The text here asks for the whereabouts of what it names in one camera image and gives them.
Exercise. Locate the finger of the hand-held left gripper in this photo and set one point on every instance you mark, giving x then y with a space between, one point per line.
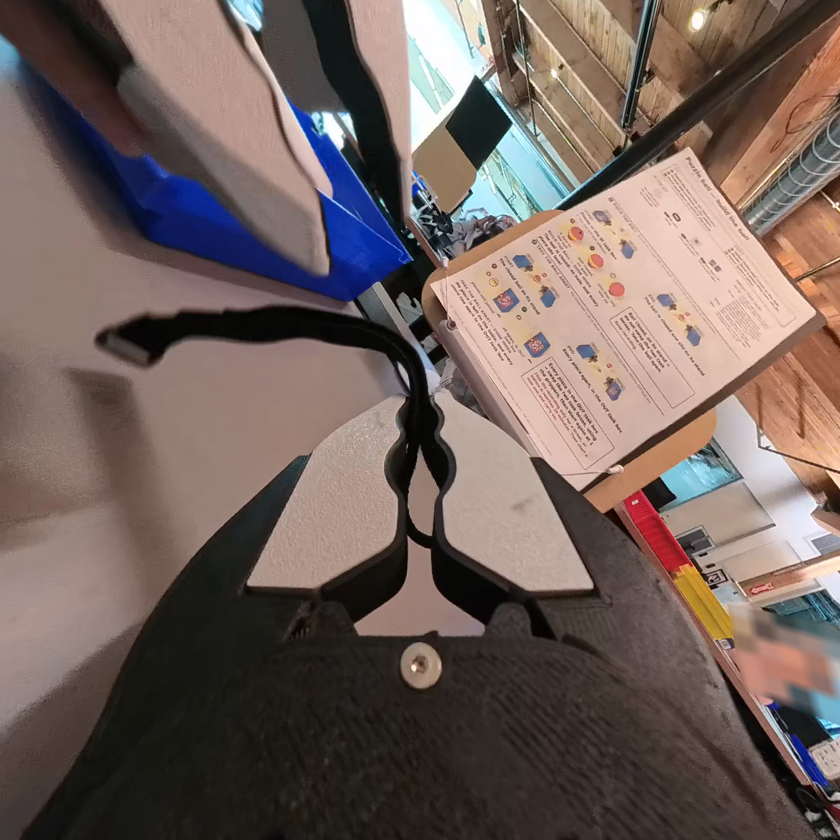
229 131
390 79

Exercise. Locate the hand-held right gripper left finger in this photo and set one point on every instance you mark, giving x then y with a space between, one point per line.
328 505

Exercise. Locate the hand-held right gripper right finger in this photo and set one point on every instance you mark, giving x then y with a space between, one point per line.
512 518

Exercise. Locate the black and tan panel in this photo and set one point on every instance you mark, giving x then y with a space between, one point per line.
482 118

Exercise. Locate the red box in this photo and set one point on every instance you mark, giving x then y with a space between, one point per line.
649 528

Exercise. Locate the cardboard backing board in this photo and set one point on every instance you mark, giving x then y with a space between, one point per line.
663 454

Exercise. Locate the blue plastic bin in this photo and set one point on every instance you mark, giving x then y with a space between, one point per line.
354 262

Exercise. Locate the yellow box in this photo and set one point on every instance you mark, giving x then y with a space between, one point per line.
705 604

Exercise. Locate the printed instruction sheet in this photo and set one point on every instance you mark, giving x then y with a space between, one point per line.
656 295

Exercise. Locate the black metal pole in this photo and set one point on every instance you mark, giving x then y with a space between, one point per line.
689 108

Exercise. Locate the silver ventilation duct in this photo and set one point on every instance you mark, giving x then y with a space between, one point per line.
800 177

